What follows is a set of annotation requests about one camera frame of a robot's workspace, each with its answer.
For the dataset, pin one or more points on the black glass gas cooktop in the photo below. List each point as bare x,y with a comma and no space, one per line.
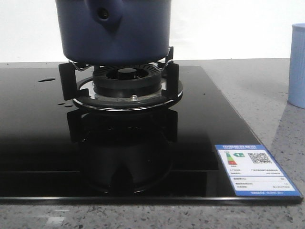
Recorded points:
51,151

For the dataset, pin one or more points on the blue white energy label sticker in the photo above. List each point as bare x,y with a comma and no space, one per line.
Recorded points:
253,172

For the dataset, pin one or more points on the black pot support grate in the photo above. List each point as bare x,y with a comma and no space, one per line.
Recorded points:
83,95

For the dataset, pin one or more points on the light blue ribbed cup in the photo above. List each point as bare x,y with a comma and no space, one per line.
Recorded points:
296,91

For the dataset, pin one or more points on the black gas burner head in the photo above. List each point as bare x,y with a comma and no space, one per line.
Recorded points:
125,81

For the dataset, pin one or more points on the dark blue cooking pot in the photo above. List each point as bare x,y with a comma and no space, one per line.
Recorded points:
114,32

